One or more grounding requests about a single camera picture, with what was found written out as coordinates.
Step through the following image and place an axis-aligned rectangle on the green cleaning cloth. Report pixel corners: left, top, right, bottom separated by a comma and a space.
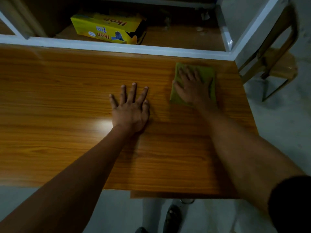
169, 62, 217, 106

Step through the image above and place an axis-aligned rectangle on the person's left forearm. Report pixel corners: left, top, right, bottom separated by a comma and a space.
0, 125, 142, 233

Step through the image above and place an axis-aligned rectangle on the yellow cardboard box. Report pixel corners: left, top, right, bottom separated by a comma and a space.
70, 12, 147, 45

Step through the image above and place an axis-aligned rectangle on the dark shoe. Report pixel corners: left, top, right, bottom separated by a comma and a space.
162, 204, 183, 233

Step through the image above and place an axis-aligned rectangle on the person's left hand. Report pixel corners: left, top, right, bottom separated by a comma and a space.
109, 82, 150, 134

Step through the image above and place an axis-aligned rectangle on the person's right hand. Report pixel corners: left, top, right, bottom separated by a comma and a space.
172, 67, 215, 108

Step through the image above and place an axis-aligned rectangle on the brown plastic chair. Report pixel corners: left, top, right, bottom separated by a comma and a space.
238, 3, 300, 102

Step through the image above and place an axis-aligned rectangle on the white framed wooden shelf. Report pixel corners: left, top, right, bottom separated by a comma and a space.
0, 0, 283, 61

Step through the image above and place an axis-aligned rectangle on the person's right forearm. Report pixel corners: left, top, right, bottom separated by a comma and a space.
196, 104, 305, 217

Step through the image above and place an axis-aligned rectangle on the black shirt sleeve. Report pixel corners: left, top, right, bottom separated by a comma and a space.
267, 176, 311, 233

